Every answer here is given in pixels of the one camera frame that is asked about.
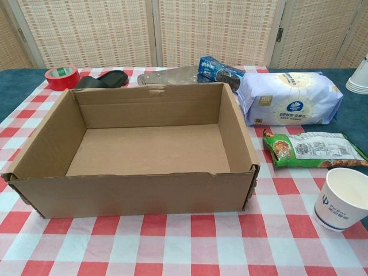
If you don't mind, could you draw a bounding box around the pale blue tissue pack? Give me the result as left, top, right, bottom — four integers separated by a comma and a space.
236, 71, 344, 128

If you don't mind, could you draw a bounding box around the green snack bag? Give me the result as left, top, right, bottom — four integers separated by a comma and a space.
263, 129, 368, 169

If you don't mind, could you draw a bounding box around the white paper cup blue print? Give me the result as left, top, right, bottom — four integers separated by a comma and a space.
313, 167, 368, 233

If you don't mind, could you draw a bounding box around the open brown cardboard box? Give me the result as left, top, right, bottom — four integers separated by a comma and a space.
1, 82, 261, 220

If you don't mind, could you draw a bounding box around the blue cookie package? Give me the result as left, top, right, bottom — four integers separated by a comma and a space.
197, 56, 247, 92

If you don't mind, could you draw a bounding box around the grey metal plate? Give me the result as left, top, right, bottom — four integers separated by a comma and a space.
137, 66, 201, 86

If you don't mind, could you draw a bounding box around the black plastic case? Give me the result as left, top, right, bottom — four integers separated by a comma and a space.
75, 70, 129, 89

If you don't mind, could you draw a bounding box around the red white checkered tablecloth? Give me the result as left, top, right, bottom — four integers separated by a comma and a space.
0, 66, 368, 276

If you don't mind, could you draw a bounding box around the red tape roll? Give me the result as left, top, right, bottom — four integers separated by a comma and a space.
44, 65, 81, 91

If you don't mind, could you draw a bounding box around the woven folding screen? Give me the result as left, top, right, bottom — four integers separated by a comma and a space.
0, 0, 368, 71

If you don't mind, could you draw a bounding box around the teal table cloth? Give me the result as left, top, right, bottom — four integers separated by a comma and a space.
0, 67, 368, 219

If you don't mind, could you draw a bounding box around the stack of white cups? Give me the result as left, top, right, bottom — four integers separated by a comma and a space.
345, 53, 368, 95

